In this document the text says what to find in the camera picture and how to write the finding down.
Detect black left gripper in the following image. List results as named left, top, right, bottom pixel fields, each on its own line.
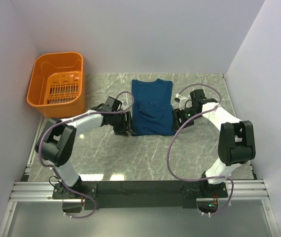
left=110, top=111, right=136, bottom=136

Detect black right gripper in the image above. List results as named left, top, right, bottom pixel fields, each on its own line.
left=171, top=107, right=201, bottom=132

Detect blue Mickey Mouse t-shirt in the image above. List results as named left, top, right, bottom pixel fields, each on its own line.
left=132, top=79, right=175, bottom=136

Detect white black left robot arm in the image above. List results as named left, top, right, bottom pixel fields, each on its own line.
left=35, top=97, right=136, bottom=198

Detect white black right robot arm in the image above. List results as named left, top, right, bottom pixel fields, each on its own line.
left=172, top=89, right=256, bottom=197

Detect orange plastic basket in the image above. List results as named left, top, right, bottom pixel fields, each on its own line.
left=27, top=52, right=86, bottom=118

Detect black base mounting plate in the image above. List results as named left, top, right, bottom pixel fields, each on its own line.
left=51, top=180, right=229, bottom=212

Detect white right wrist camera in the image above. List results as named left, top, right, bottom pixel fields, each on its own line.
left=175, top=93, right=188, bottom=110

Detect aluminium frame rails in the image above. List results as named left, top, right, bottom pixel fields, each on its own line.
left=12, top=118, right=281, bottom=237

